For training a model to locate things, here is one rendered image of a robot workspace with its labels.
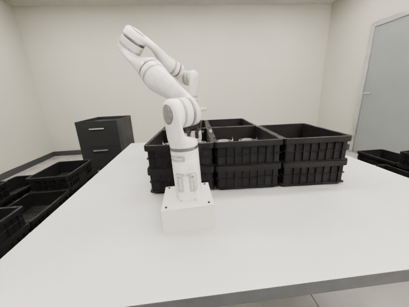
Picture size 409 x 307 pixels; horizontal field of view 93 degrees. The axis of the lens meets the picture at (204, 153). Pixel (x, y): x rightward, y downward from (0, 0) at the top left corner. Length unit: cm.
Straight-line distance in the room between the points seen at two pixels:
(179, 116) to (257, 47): 419
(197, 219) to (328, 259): 37
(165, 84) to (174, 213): 42
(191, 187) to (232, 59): 401
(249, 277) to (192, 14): 441
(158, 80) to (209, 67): 371
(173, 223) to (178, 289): 20
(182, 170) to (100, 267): 34
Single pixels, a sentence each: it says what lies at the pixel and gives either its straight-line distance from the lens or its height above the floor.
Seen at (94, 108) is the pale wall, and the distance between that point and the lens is 471.
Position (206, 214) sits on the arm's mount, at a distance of 65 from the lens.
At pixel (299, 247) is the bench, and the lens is 66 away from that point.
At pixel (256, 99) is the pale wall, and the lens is 460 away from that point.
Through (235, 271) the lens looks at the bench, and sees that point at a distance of 57.
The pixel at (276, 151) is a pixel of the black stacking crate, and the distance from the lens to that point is 90.
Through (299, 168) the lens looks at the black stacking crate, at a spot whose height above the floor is 79.
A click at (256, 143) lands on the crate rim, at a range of 85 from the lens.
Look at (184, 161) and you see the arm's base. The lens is 60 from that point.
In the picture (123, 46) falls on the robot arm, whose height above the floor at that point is 132.
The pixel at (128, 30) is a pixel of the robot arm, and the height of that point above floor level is 136.
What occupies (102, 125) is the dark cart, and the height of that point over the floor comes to 85.
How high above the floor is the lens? 112
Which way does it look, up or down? 17 degrees down
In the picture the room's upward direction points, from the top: 3 degrees counter-clockwise
